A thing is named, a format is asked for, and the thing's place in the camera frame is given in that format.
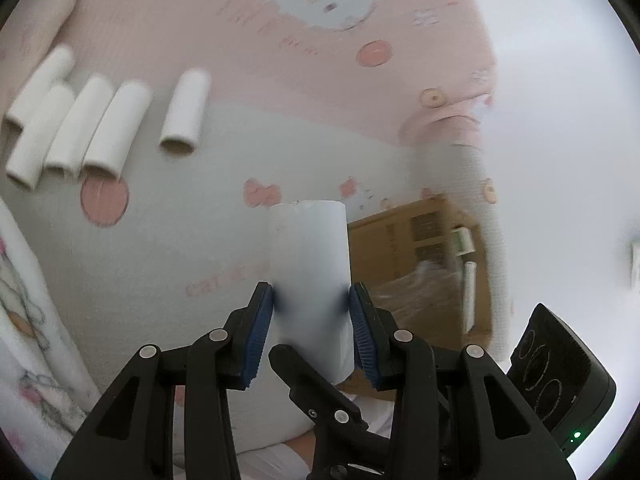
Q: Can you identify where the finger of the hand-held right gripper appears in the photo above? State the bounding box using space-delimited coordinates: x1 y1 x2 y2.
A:
268 344 392 480

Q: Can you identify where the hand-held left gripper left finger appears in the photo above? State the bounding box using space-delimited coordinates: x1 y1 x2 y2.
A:
50 281 275 480

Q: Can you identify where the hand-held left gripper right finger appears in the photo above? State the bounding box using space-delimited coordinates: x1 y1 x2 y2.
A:
348 281 577 480

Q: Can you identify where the white toilet roll core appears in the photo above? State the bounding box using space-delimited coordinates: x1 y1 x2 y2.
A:
267 200 357 387

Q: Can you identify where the brown cardboard box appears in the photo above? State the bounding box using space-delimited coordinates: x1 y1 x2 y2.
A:
347 197 494 402

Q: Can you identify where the row of white cardboard tubes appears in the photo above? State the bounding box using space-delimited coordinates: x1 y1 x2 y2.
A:
2 44 211 191

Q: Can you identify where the clear plastic wrap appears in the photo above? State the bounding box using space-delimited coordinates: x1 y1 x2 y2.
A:
374 259 464 337

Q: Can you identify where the long white paper label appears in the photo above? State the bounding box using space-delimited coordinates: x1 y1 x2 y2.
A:
462 260 479 334

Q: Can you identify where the small white paper label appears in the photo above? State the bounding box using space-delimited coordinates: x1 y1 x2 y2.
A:
452 227 476 255

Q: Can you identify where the white folded printed blanket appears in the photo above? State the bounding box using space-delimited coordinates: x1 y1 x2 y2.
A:
0 199 102 477

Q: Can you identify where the pink cat print blanket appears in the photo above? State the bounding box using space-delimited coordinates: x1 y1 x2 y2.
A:
0 0 512 480

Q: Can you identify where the pale pink printed pillow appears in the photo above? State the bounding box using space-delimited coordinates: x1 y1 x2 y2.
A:
0 0 79 77

